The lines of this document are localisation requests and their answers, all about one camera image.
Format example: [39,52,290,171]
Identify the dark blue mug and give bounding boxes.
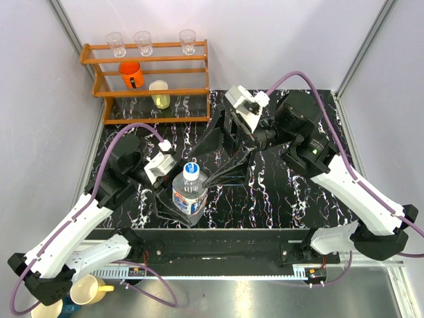
[30,296,82,318]

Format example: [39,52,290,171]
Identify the right drinking glass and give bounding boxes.
[179,29,196,56]

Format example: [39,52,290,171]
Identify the wooden three-tier rack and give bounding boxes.
[79,40,211,125]

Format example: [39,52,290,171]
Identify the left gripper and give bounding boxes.
[127,158,207,224]

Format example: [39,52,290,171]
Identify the middle drinking glass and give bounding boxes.
[134,30,153,57]

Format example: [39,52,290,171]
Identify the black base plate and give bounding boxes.
[89,227,350,278]

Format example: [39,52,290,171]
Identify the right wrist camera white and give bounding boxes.
[225,85,270,133]

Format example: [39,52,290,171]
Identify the labelled clear plastic bottle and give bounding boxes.
[172,168,208,227]

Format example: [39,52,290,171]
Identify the left drinking glass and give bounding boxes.
[106,32,127,58]

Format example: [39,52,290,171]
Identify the drinking glass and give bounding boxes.
[106,32,127,58]
[179,29,196,56]
[134,30,153,57]

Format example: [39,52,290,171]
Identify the yellow mug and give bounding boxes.
[70,274,115,305]

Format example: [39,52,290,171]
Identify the white bottle cap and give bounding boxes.
[183,162,200,182]

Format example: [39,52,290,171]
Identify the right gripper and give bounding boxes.
[187,103,296,188]

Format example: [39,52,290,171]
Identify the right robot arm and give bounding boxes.
[190,86,418,263]

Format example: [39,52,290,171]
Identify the pale yellow cup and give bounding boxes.
[149,80,170,110]

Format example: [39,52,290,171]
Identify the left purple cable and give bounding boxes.
[9,122,180,315]

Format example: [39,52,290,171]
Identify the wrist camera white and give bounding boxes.
[144,140,176,185]
[225,85,270,133]

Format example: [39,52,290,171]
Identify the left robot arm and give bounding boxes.
[7,133,188,305]

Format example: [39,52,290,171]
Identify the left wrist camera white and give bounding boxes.
[144,140,176,185]

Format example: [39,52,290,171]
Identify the orange mug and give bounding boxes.
[119,62,144,89]

